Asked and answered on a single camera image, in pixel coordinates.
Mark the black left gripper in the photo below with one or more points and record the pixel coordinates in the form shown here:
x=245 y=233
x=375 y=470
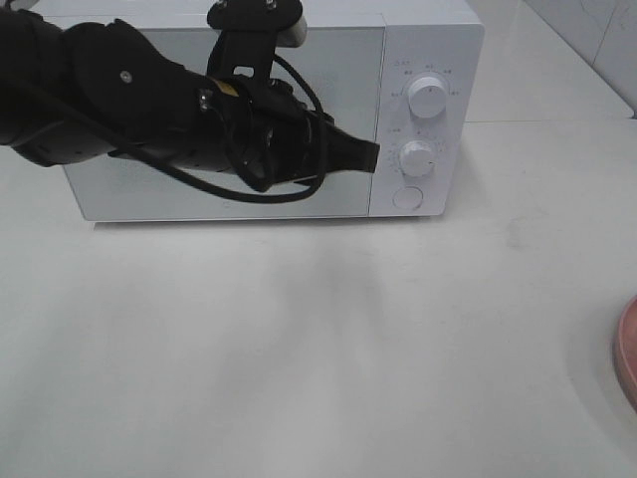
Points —
x=265 y=136

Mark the white timer knob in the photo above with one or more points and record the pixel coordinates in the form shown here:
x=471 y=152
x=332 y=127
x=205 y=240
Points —
x=416 y=158

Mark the round white door button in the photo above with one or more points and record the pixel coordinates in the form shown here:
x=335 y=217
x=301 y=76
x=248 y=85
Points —
x=409 y=198

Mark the pink round plate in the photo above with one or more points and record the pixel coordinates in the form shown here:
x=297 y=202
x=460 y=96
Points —
x=624 y=352

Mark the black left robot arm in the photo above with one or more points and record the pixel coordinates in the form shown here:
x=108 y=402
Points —
x=71 y=95

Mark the white microwave oven body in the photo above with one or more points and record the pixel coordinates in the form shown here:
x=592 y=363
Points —
x=440 y=37

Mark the upper white power knob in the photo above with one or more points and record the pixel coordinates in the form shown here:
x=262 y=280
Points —
x=427 y=95

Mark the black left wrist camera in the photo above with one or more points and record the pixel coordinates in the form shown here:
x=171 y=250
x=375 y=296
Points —
x=249 y=34

